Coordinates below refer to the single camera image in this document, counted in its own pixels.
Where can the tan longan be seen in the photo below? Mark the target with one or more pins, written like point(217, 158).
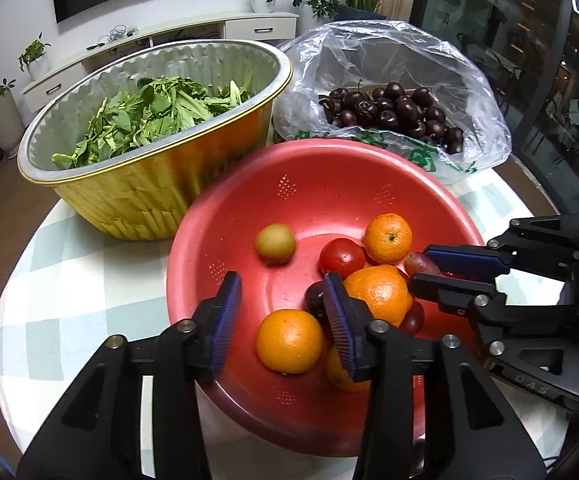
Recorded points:
point(275, 244)

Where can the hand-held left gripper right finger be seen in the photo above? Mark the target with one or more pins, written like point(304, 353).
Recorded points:
point(342, 330)

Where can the gold foil bowl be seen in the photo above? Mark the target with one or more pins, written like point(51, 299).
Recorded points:
point(144, 190)

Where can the smooth orange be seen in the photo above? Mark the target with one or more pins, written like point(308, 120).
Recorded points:
point(289, 341)
point(337, 375)

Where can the pile of dark cherries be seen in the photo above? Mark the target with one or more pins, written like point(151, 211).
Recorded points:
point(394, 115)

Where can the glass sliding door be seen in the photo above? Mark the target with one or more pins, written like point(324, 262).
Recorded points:
point(519, 60)

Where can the green checkered tablecloth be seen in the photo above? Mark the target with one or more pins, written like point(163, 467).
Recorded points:
point(69, 285)

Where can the white television cabinet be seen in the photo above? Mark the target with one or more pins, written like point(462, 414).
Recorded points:
point(194, 30)

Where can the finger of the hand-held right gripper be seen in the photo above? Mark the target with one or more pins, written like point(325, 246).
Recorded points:
point(464, 259)
point(449, 290)

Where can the bumpy-skinned mandarin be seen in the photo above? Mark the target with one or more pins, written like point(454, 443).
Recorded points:
point(379, 294)
point(388, 238)

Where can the red tomato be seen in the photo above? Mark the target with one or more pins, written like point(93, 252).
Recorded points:
point(342, 258)

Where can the dark purple plum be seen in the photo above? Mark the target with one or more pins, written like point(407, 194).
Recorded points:
point(314, 300)

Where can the red plum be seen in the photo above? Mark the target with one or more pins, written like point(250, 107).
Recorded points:
point(416, 261)
point(413, 317)

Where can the plant in ribbed white pot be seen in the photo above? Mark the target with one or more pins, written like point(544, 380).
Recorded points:
point(3, 115)

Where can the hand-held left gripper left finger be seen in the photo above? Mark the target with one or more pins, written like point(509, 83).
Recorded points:
point(227, 325)

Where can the small plant in white pot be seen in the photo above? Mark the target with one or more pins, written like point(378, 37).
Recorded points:
point(34, 57)

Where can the clear plastic bag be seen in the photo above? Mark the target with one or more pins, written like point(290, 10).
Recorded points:
point(369, 55)

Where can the red plastic colander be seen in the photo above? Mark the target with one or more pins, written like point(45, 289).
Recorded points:
point(319, 200)

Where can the leafy green vegetables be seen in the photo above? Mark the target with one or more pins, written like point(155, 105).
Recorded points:
point(154, 115)

